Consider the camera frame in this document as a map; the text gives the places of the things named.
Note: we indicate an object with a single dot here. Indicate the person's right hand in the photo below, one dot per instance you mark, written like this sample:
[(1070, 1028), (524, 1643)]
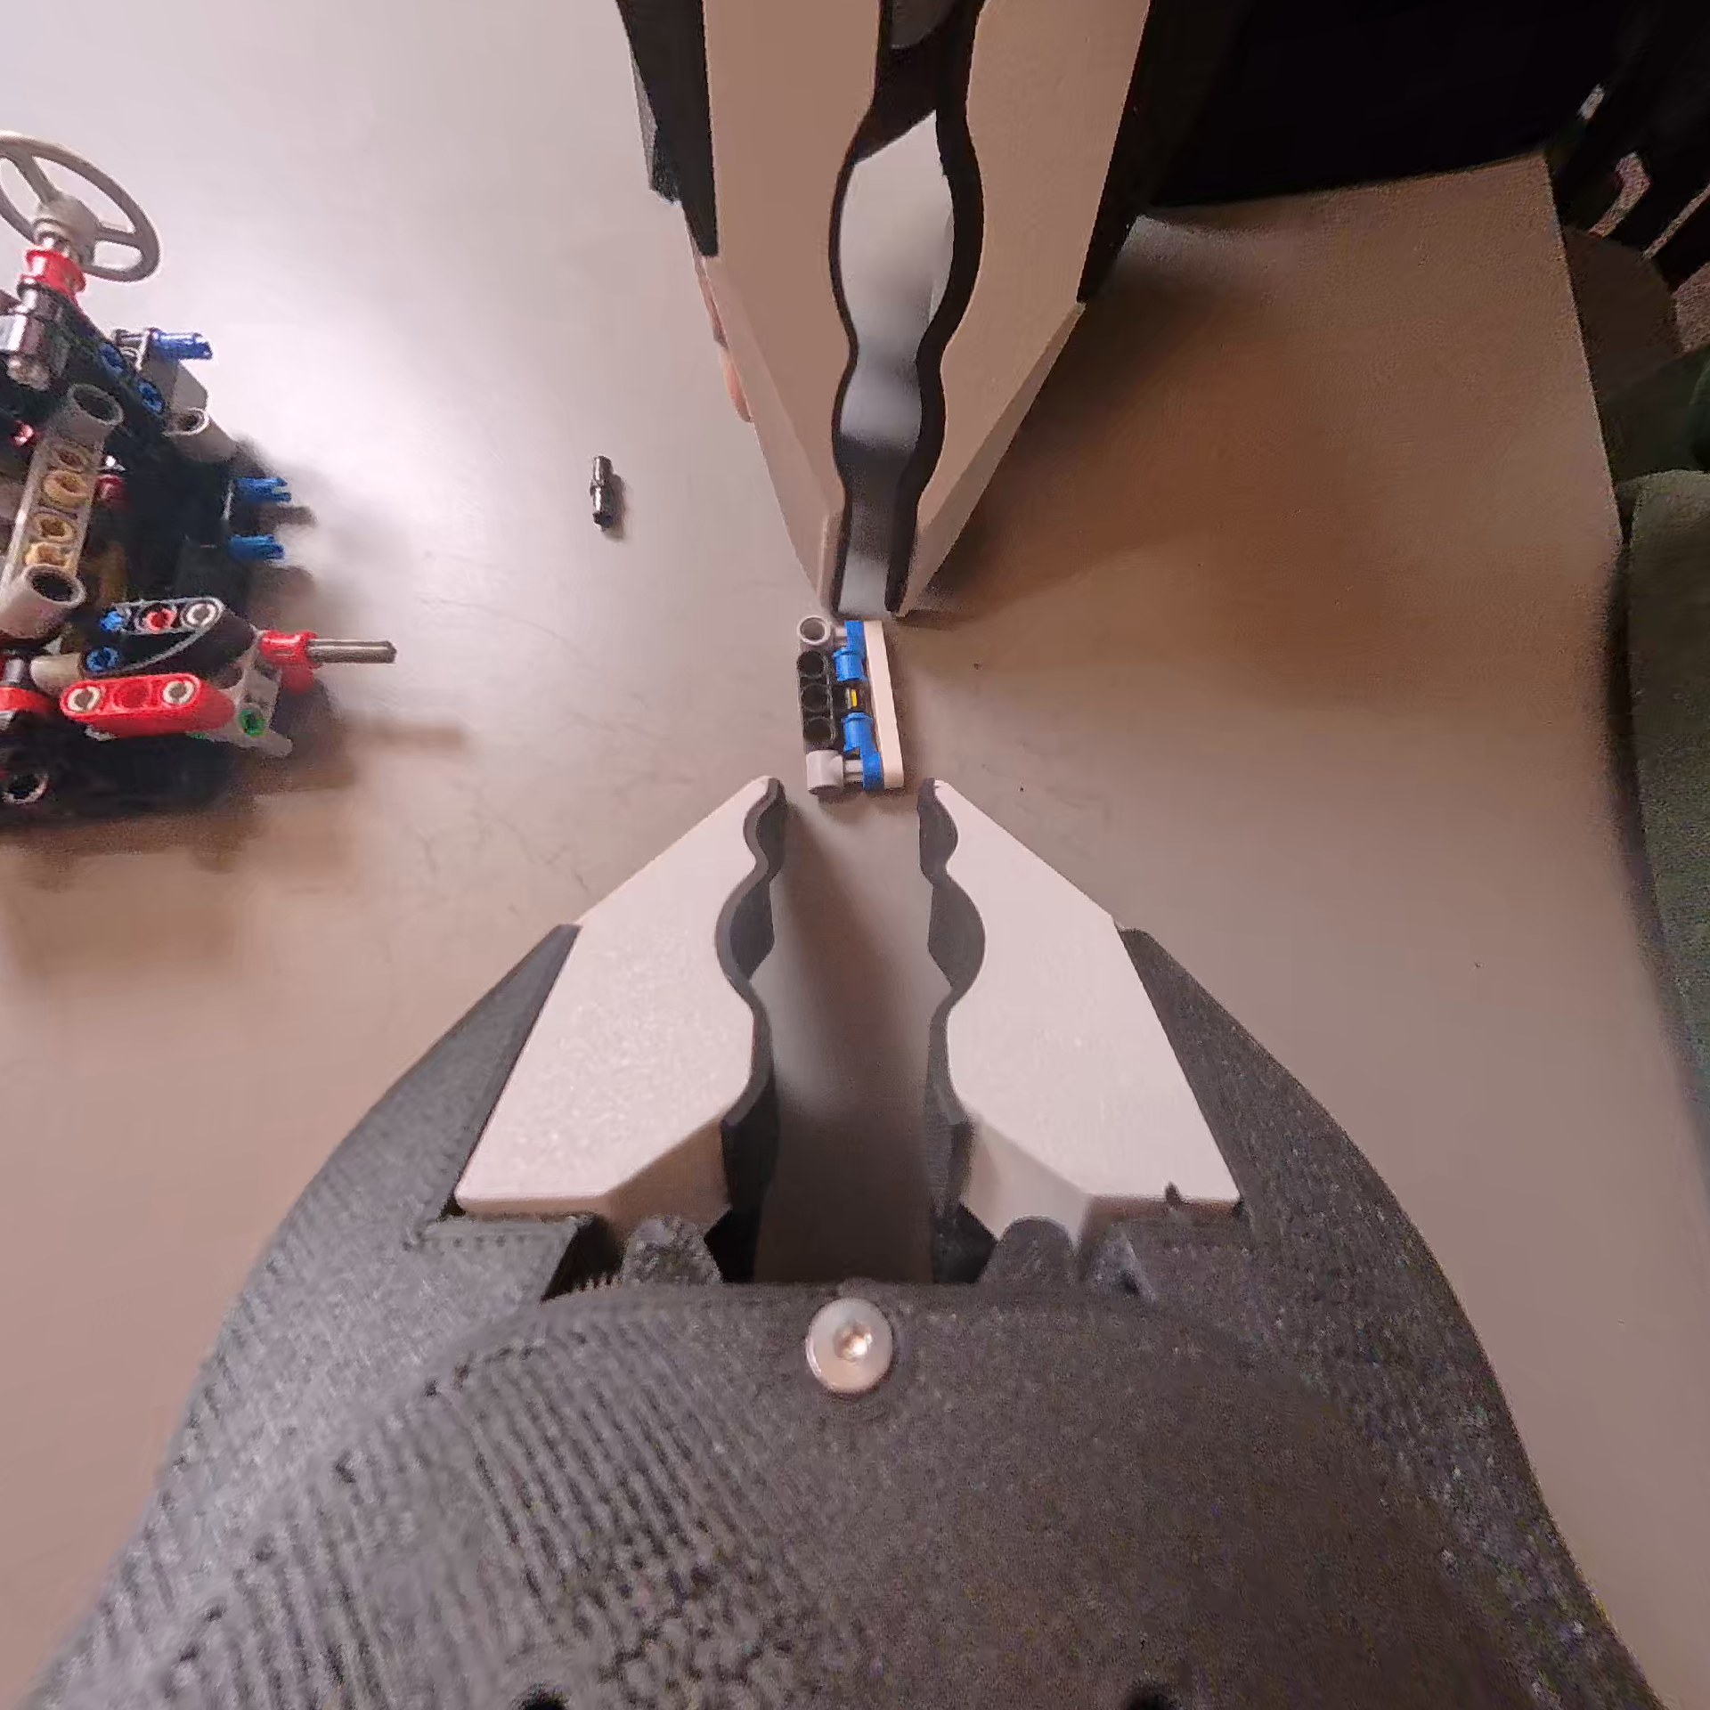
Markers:
[(730, 380)]

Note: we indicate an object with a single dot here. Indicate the blue lego pin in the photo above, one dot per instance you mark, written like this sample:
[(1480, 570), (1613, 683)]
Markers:
[(865, 753), (845, 661)]

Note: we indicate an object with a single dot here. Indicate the partly built lego car chassis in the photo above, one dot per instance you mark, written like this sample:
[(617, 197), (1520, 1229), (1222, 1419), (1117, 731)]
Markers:
[(134, 695)]

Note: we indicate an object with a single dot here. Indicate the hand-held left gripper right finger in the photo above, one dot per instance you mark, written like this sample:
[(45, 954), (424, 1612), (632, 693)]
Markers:
[(1070, 1068)]

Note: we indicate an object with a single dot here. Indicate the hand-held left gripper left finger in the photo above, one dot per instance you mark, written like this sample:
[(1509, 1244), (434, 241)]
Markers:
[(613, 1053)]

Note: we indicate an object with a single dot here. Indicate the black lego cross connector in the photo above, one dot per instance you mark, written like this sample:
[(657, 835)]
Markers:
[(814, 701)]

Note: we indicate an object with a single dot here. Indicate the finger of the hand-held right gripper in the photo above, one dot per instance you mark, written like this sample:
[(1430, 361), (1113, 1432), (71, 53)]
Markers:
[(1041, 161), (775, 161)]

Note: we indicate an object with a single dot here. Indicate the black lego pin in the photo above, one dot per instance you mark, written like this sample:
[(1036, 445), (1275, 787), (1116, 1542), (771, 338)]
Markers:
[(603, 487)]

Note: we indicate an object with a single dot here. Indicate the white four-hole lego beam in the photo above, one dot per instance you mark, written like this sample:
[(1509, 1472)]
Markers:
[(889, 701)]

